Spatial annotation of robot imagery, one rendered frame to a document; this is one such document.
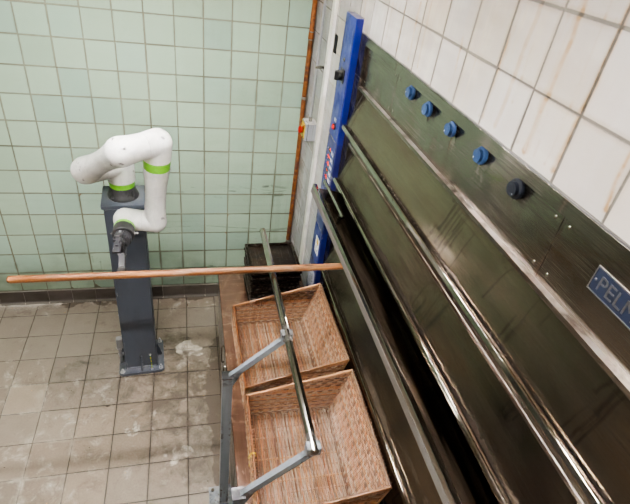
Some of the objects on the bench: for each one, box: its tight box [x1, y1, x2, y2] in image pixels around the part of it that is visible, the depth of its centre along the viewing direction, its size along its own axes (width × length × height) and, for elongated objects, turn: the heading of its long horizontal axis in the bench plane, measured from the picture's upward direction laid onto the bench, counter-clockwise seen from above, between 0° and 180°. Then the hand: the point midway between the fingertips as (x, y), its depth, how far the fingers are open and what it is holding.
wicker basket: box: [244, 369, 392, 504], centre depth 197 cm, size 49×56×28 cm
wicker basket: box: [232, 283, 350, 409], centre depth 243 cm, size 49×56×28 cm
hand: (118, 264), depth 201 cm, fingers open, 13 cm apart
